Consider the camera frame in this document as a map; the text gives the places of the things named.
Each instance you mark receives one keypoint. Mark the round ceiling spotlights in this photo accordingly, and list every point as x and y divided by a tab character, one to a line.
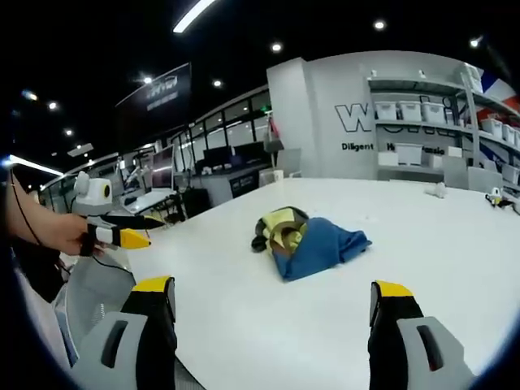
276	47

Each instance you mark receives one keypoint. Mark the long ceiling light strip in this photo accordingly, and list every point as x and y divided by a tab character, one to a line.
193	16

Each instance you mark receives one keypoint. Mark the red white blue wall banner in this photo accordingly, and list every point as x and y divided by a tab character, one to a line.
497	89

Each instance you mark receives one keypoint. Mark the person's dark clothing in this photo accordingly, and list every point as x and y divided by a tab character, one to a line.
38	268

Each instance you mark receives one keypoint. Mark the white desk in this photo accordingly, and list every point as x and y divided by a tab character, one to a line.
146	201

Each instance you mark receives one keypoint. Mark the dark hanging sign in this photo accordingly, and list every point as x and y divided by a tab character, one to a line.
160	87

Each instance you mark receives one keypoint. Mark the small white object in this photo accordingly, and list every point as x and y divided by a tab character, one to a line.
436	189

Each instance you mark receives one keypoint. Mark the row of white storage bins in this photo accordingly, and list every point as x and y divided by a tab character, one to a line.
410	110

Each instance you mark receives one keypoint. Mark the blue and yellow garment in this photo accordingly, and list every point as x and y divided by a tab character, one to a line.
317	248

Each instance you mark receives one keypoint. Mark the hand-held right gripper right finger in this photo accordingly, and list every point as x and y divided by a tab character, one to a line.
400	345

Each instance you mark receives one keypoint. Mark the computer monitor with white frame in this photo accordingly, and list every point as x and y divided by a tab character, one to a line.
162	168

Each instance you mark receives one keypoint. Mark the person's left hand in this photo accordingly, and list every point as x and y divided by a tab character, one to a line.
71	235

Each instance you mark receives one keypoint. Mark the white and yellow device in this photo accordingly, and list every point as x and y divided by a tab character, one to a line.
496	198

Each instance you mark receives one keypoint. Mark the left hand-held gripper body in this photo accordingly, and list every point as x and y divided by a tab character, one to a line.
91	195

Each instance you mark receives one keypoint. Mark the white mesh chair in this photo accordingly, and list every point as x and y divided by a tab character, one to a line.
95	292

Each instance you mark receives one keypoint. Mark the grey metal shelving unit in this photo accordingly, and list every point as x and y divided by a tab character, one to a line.
459	122

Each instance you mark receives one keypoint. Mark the grey box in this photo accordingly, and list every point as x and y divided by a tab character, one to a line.
471	174

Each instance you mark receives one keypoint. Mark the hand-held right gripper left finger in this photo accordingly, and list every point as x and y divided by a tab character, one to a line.
134	341

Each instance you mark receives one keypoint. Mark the white mug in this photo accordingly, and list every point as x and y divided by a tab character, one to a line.
278	175

